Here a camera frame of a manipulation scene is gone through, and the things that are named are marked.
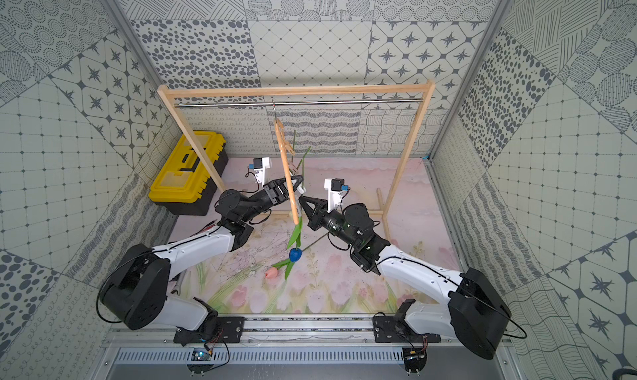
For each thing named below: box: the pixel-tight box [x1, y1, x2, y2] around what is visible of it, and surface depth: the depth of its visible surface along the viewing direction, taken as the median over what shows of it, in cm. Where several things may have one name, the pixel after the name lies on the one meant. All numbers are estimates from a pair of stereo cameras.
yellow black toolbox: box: [148, 131, 229, 215], surface depth 92 cm
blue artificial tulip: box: [286, 216, 303, 263], surface depth 73 cm
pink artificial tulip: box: [265, 258, 295, 281], surface depth 87 cm
